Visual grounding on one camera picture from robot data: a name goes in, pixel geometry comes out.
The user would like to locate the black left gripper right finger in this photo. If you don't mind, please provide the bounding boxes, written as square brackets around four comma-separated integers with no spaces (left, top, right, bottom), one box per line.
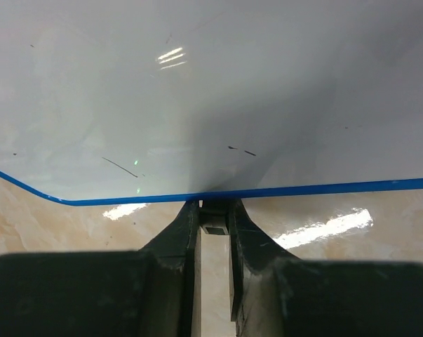
[227,200,423,336]

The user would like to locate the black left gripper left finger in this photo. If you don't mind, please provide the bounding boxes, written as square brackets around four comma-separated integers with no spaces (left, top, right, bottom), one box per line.
[0,201,200,336]

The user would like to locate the blue framed whiteboard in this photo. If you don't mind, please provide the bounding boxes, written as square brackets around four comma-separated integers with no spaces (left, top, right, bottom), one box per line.
[0,1,423,206]

